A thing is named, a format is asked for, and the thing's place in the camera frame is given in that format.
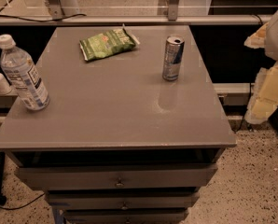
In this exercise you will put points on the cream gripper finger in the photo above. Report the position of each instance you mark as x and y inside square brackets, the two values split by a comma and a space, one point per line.
[257, 39]
[264, 100]

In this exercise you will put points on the bottom grey drawer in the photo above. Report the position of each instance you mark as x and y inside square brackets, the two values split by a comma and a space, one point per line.
[132, 216]

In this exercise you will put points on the clear plastic water bottle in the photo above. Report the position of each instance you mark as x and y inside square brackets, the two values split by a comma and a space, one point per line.
[20, 70]

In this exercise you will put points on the top grey drawer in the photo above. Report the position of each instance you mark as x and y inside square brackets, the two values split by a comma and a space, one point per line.
[117, 177]

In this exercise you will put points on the grey drawer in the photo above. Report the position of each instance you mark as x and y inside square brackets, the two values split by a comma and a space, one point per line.
[117, 177]
[132, 216]
[123, 201]

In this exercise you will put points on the grey metal post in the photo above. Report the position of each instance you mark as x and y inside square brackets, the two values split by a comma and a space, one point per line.
[173, 10]

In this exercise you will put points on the grey drawer cabinet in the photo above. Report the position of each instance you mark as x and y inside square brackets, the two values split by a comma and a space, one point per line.
[119, 111]

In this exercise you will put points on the silver blue redbull can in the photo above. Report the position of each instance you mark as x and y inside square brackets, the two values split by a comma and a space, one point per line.
[173, 57]

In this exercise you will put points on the middle grey drawer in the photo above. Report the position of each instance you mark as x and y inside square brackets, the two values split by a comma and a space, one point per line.
[123, 201]

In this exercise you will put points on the green jalapeno chip bag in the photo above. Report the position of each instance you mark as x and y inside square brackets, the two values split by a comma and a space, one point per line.
[107, 44]

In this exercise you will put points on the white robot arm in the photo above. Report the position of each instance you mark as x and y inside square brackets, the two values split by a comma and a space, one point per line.
[271, 40]

